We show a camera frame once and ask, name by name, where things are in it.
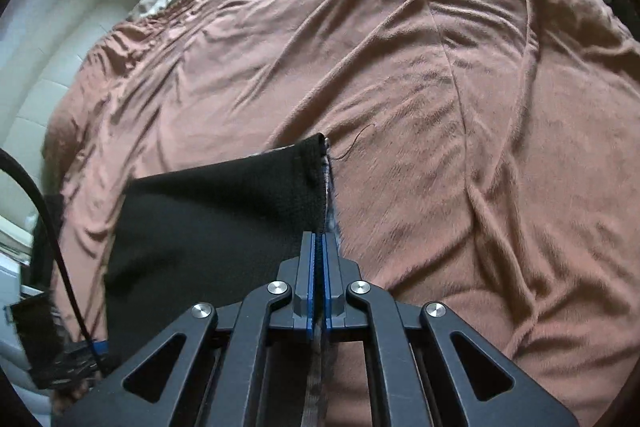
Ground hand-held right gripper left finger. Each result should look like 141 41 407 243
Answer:
50 231 320 427

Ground black pants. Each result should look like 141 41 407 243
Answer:
102 133 345 427

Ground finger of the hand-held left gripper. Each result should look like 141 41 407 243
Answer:
52 338 112 382

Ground thick black cable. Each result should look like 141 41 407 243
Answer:
0 148 101 348

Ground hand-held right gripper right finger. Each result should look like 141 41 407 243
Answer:
319 231 581 427

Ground brown blanket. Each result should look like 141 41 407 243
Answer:
42 0 640 427

